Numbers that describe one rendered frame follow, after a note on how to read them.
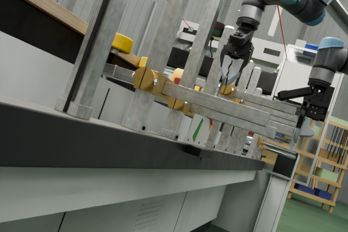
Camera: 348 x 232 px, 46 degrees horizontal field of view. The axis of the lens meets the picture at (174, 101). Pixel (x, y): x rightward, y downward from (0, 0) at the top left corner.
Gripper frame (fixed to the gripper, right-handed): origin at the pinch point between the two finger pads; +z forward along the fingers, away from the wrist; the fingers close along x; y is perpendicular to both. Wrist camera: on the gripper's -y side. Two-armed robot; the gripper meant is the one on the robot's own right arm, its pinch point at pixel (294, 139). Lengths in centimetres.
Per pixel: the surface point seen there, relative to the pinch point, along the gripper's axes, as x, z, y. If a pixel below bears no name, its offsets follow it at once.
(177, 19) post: -55, -14, -30
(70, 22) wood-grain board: -65, -5, -49
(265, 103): 23.4, -11.6, -15.5
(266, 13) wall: 793, -311, -185
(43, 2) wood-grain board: -75, -6, -49
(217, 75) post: -5.9, -12.2, -30.0
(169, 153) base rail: -35.7, 15.9, -27.4
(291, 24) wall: 904, -335, -138
